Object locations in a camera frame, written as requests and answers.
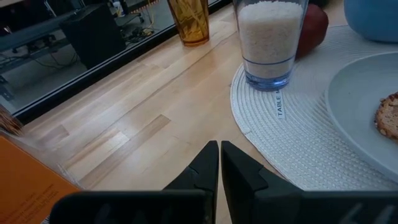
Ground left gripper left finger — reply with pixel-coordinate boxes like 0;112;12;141
163;140;220;224

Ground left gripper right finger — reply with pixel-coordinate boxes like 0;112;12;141
221;140;304;224

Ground amber ribbed tumbler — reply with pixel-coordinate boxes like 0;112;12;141
167;0;211;48

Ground brown toast slice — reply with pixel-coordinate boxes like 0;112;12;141
373;91;398;141

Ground red apple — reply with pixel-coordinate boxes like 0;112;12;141
295;3;330;60

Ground orange cereal box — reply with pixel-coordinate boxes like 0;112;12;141
0;104;81;224

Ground white woven round placemat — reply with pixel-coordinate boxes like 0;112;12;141
229;24;398;192

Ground clear drinking glass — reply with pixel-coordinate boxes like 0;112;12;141
232;0;310;92

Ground pale round plate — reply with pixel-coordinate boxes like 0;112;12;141
324;51;398;185

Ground white grains filling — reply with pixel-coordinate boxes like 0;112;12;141
237;0;304;79

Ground black box cabinet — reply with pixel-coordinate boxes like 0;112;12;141
58;3;127;70

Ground blue bowl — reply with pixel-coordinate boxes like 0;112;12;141
343;0;398;44

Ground black loose cable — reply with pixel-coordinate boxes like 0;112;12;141
123;18;162;46

